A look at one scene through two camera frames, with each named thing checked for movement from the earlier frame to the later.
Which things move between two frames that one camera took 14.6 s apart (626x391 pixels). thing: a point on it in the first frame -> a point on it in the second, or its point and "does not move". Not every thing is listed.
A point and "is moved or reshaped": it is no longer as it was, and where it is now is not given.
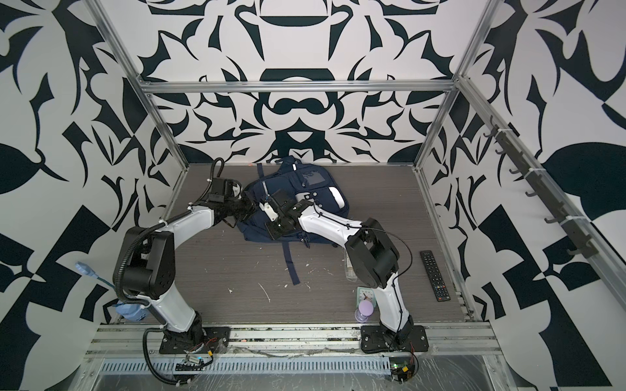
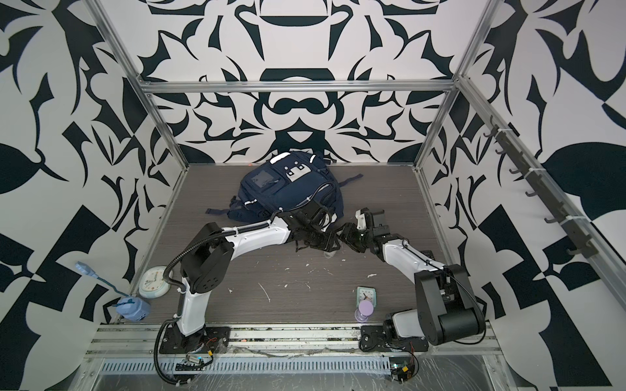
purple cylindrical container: (364, 309) does not move
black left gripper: (250, 207) -> (328, 243)
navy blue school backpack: (301, 181) is moved or reshaped
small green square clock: (364, 293) does not move
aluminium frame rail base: (128, 358) does not move
